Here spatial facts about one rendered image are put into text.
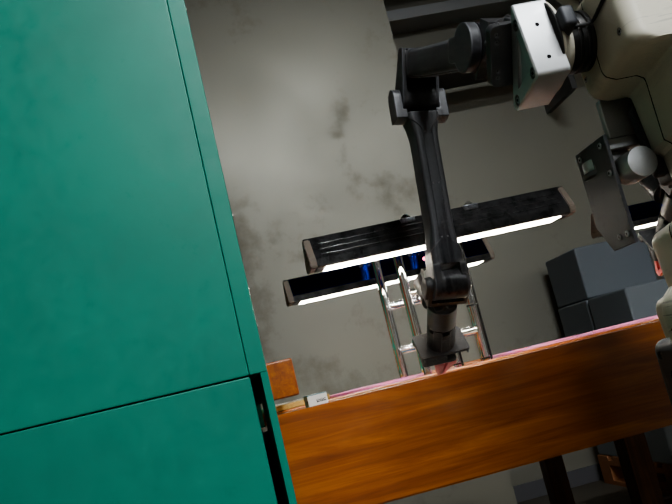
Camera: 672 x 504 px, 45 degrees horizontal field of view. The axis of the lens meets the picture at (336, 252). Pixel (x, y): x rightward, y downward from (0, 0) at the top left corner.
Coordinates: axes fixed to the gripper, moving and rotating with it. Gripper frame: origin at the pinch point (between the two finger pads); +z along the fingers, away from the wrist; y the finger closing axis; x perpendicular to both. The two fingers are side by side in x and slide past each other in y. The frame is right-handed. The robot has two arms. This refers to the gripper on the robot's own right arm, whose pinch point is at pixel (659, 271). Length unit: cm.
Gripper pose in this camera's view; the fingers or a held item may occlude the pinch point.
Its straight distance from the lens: 180.7
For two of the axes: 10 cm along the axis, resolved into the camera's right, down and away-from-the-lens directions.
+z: 0.5, 7.7, 6.4
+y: -9.6, 2.0, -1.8
